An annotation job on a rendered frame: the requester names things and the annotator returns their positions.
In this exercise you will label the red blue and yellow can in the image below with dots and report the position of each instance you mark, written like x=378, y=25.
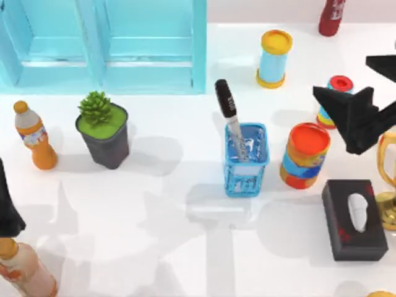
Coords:
x=340, y=84

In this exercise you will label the orange and blue can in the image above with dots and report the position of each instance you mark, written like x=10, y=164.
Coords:
x=304, y=161

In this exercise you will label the red bottle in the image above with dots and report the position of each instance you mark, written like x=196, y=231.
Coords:
x=331, y=18

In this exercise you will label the gold trophy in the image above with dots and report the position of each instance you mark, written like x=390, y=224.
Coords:
x=386, y=204

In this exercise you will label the yellow and light blue can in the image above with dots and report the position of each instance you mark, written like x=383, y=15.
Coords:
x=272, y=62

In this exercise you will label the white tissue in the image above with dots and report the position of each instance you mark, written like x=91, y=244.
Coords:
x=358, y=213

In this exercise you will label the black tissue box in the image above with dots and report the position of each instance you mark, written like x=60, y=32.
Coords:
x=343, y=222

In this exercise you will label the black pen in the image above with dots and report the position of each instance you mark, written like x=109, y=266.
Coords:
x=225, y=99

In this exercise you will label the blue pen holder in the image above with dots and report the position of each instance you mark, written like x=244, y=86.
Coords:
x=244, y=182

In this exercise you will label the yellow round object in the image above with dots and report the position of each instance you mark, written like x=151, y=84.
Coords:
x=379, y=294

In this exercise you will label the light blue rack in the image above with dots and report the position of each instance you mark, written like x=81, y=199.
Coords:
x=148, y=46

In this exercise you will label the green plant in grey pot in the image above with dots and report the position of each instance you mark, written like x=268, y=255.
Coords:
x=106, y=142

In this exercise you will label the orange drink bottle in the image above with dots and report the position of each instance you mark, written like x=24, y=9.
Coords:
x=38, y=142

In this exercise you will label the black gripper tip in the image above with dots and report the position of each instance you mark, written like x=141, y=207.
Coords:
x=7, y=207

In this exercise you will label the pale orange bottle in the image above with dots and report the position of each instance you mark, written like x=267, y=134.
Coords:
x=24, y=272

